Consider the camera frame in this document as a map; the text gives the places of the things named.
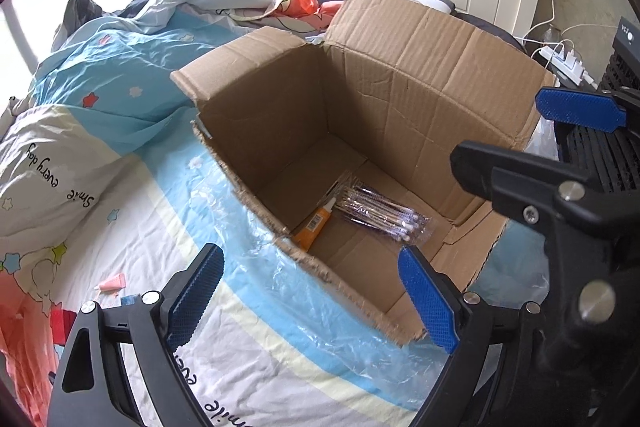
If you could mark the clear plastic sheet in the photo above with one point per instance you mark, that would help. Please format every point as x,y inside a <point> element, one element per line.
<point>310,312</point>

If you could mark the black ribbed appliance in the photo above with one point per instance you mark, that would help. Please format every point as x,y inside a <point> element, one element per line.
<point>622,67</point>

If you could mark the clear pack of pens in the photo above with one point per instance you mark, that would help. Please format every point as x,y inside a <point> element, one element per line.
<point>380,212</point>

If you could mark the orange printed cloth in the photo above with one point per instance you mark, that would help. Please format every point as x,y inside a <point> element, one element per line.
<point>300,9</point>

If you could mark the brown cardboard box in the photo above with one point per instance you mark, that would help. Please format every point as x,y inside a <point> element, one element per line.
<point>400,97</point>

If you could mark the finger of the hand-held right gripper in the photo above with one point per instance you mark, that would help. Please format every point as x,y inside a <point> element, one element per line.
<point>520,179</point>
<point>580,109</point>

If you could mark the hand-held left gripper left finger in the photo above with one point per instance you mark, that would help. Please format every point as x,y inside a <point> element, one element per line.
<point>195,297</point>

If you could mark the orange tube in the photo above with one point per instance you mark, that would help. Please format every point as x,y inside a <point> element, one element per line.
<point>312,232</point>

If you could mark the white power strip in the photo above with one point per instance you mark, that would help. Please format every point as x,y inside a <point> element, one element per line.
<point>565,59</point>

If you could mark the printed star bed sheet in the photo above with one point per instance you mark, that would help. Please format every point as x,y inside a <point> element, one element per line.
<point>280,357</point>

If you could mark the dark grey cloth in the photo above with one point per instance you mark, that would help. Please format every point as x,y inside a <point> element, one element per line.
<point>77,14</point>

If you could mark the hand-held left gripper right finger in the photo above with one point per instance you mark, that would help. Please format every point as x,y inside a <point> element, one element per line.
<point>430,302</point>

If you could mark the pink tube cap piece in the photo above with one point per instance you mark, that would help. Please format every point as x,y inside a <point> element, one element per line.
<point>111,283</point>

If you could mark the printed star quilt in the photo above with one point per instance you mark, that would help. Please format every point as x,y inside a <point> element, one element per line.
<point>100,107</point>

